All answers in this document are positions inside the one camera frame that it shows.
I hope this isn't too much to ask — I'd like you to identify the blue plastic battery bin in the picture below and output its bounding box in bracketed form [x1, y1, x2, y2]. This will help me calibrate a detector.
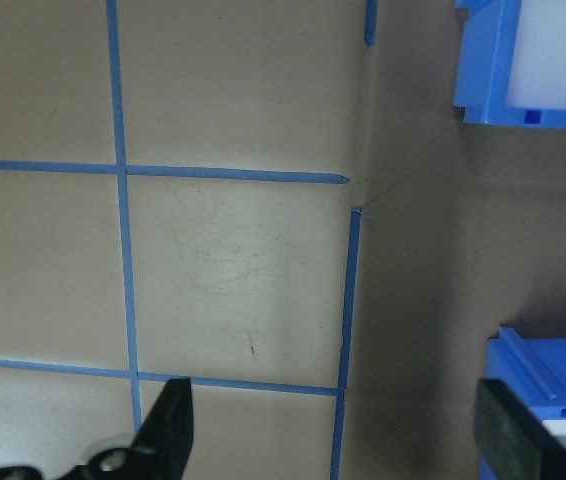
[477, 324, 566, 480]

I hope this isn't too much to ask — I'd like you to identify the blue plastic button bin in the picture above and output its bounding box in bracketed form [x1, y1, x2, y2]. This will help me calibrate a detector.
[452, 0, 566, 132]

